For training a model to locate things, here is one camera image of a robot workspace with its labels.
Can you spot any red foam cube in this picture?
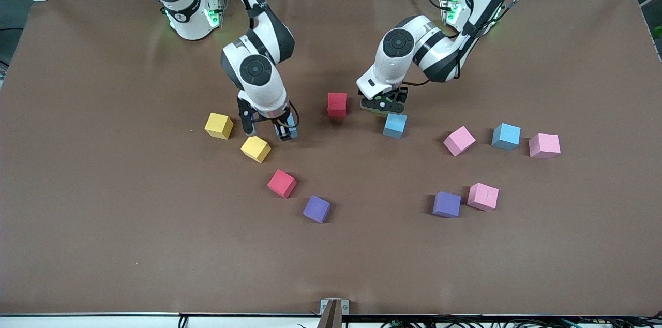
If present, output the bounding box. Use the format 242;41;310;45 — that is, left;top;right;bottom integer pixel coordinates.
327;92;348;118
267;169;297;199

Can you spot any yellow foam cube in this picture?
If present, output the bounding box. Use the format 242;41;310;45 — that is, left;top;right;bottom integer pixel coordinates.
204;113;234;140
240;133;272;164

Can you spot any pink foam cube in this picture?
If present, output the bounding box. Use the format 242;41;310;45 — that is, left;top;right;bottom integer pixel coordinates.
443;126;477;157
528;133;562;159
467;182;500;212

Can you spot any purple foam cube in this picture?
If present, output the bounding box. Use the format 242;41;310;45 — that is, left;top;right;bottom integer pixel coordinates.
303;195;332;224
432;191;462;219

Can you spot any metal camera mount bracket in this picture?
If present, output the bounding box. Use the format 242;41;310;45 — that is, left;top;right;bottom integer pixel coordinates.
318;298;350;328

